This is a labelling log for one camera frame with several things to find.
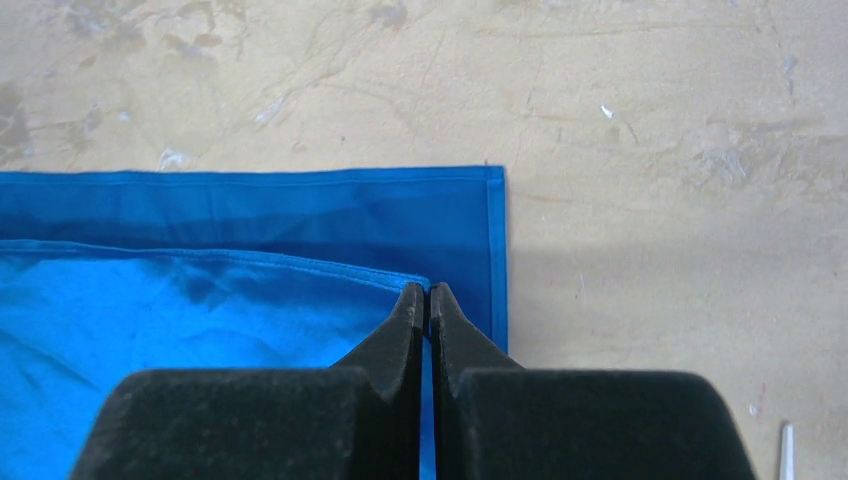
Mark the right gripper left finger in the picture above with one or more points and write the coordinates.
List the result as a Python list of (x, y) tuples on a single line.
[(357, 419)]

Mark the white plastic utensil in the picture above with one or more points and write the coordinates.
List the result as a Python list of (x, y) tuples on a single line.
[(786, 469)]

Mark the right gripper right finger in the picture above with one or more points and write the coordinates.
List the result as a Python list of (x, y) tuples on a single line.
[(495, 419)]

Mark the blue cloth napkin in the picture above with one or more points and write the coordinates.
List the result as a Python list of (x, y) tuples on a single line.
[(107, 274)]

